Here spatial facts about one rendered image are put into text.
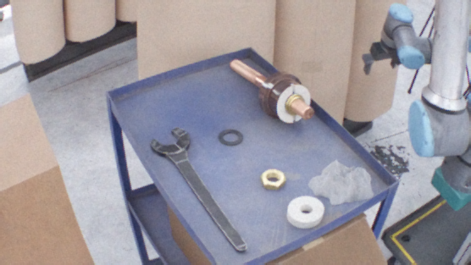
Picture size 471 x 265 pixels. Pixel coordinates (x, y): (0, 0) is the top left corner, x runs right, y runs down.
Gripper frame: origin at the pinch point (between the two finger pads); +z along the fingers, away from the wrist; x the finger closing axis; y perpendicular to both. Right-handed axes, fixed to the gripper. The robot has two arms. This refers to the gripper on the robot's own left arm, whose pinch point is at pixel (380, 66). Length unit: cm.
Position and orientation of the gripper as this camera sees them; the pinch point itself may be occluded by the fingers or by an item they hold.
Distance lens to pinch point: 174.1
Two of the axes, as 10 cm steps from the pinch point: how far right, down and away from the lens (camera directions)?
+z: -0.5, 4.5, 8.9
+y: -3.1, -8.5, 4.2
